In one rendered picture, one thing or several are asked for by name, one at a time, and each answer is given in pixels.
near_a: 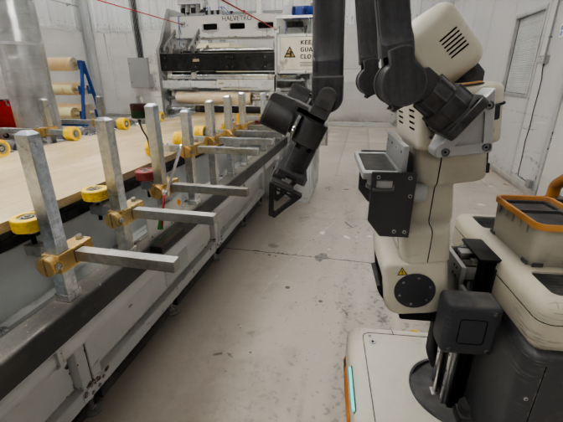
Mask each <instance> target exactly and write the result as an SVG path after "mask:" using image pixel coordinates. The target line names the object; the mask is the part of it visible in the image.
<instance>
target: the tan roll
mask: <svg viewBox="0 0 563 422"><path fill-rule="evenodd" d="M239 93H240V92H224V91H177V93H176V95H169V96H168V98H169V99H173V100H176V101H177V102H178V103H179V104H204V102H205V101H206V100H212V101H213V102H214V105H223V104H224V101H223V97H224V96H225V95H229V96H231V104H232V105H239V101H238V94H239ZM244 93H245V104H246V105H252V104H253V100H261V97H260V96H251V93H252V92H244Z"/></svg>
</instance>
